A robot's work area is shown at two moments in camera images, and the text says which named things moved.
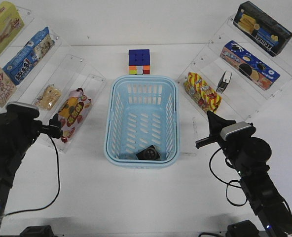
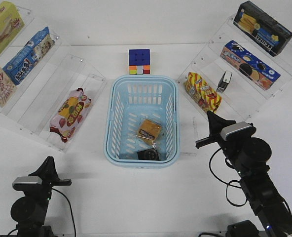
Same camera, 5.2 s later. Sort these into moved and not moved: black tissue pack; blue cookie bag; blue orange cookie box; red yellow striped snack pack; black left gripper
Moved: black left gripper
Not moved: black tissue pack; blue orange cookie box; red yellow striped snack pack; blue cookie bag
